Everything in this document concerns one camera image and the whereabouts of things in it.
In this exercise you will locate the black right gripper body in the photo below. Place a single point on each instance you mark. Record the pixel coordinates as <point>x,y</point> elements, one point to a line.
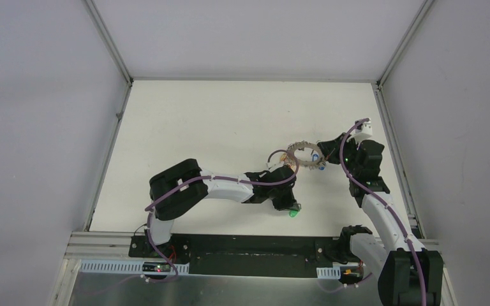
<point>349,152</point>

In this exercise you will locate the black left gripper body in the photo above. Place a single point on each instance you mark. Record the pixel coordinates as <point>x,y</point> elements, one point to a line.
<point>284,172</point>

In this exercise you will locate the green tagged key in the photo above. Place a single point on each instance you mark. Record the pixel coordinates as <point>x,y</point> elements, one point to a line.
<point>293,213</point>

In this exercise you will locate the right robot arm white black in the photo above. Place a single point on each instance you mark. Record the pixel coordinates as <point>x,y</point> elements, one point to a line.
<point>407,273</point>

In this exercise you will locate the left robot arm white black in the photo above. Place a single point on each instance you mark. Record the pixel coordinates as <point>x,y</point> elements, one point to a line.
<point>179,188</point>

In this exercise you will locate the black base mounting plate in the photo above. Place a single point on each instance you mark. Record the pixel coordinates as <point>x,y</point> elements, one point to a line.
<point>250,256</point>

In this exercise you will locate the right electronics board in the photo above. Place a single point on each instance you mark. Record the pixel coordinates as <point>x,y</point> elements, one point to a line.
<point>352,275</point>

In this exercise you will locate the electronics board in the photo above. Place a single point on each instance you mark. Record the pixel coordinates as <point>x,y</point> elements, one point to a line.
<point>156,267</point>
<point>352,275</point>

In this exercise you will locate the left electronics board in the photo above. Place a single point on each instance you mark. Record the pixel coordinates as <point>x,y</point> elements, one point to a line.
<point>156,267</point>

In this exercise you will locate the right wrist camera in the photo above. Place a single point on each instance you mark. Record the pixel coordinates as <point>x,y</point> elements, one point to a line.
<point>362,132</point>

